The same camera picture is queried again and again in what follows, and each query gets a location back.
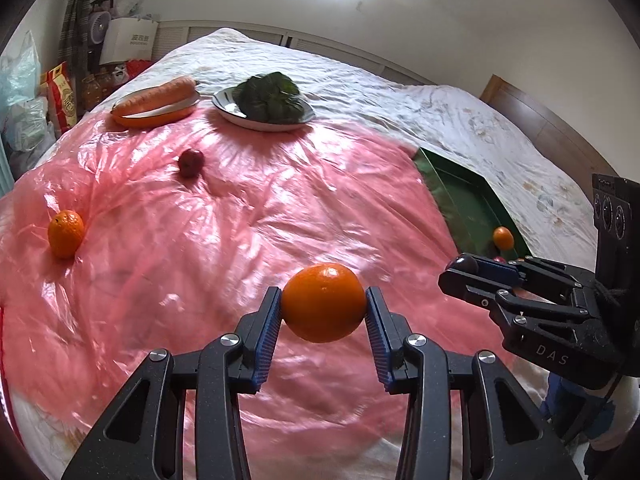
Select large orange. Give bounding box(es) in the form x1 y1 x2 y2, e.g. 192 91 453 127
281 263 367 344

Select small orange in tray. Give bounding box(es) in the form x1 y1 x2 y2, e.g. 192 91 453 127
491 226 515 252

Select green tray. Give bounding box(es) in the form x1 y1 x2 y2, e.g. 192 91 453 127
412 148 532 260

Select white floral bedsheet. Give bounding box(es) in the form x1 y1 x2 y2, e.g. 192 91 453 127
8 27 599 480

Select wooden headboard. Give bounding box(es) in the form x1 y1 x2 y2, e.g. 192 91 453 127
480 75 617 200

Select pink plastic sheet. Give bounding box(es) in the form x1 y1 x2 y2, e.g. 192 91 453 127
1 108 500 479

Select orange on pink sheet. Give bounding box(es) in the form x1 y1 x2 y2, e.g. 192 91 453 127
48 210 85 260

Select red plum on sheet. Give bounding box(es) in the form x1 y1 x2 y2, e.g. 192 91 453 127
178 148 205 179

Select green leafy vegetable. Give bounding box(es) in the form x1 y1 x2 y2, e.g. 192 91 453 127
233 72 303 118

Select silver plate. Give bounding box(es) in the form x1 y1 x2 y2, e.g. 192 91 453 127
210 87 316 133

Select orange plate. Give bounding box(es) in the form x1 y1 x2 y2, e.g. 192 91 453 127
111 91 201 130

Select clear plastic bags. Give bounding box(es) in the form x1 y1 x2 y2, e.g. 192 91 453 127
1 32 55 181

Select carrot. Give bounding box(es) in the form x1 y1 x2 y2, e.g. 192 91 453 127
112 77 196 117

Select yellow red snack bag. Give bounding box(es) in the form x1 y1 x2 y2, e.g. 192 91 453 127
40 62 77 138

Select white paper bag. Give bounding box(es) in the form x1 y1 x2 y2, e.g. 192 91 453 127
100 18 158 65

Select small grey fan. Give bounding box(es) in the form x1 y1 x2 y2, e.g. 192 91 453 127
88 11 112 46

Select hanging plaid scarf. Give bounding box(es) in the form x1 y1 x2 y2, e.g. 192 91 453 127
58 0 91 110

